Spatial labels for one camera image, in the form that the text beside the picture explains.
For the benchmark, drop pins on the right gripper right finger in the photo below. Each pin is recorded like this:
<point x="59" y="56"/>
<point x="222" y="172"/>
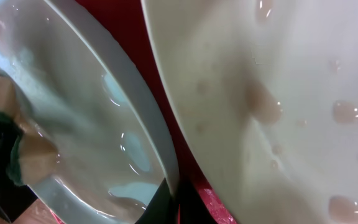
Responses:
<point x="191" y="209"/>

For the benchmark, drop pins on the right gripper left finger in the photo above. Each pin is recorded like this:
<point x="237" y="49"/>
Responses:
<point x="161" y="209"/>

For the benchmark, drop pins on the light blue plate bottom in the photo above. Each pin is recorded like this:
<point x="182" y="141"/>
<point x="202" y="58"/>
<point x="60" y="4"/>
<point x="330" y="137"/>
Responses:
<point x="108" y="169"/>

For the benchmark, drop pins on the red plastic tray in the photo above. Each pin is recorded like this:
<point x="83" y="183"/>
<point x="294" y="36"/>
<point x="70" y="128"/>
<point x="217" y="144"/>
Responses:
<point x="116" y="31"/>

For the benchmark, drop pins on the white plate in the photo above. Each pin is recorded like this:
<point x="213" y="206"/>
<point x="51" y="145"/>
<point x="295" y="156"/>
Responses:
<point x="265" y="93"/>

